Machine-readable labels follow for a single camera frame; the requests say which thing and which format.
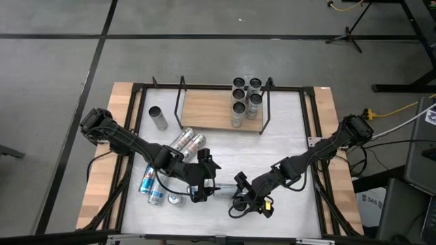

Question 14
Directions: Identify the white and orange Celsius can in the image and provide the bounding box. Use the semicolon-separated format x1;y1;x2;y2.
169;127;198;153
179;133;208;163

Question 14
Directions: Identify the dark chair base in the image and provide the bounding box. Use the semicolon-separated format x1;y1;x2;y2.
0;144;27;160

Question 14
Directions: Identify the wooden shelf with black frame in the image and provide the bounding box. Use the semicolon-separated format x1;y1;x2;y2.
173;75;276;135

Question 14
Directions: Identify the black metal rig frame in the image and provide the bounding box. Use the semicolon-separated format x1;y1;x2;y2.
75;81;364;245

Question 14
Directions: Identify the silver can with black top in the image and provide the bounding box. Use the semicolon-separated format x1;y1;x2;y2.
148;105;169;131

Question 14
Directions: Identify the black desk leg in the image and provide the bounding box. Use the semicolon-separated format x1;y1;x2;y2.
352;165;407;194

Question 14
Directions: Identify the yellow cable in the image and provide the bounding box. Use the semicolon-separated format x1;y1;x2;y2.
362;93;436;122
326;0;365;12

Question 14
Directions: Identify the white printed box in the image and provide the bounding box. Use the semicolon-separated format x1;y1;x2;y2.
355;186;388;228

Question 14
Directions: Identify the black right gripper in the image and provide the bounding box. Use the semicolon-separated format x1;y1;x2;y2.
234;171;283;218

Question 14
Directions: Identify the dark grey case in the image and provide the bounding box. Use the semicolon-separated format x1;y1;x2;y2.
375;177;436;245

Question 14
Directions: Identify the black tripod stand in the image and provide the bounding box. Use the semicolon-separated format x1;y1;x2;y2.
324;1;374;54

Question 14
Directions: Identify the silver mounting bracket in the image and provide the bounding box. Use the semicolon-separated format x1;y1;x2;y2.
307;135;324;149

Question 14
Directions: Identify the black cable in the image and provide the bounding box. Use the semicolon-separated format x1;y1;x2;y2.
87;149;115;183

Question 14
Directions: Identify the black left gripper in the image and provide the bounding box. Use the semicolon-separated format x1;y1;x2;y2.
175;148;221;204

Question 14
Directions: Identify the white cable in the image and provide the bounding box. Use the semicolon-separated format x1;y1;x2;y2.
371;103;436;140

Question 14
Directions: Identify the tall silver can blue band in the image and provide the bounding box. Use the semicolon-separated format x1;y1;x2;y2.
146;173;168;206

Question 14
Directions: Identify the black desk frame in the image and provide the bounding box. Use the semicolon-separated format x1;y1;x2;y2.
371;0;436;93

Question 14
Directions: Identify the Celsius can with blue palm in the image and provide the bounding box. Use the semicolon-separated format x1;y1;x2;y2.
211;182;241;199

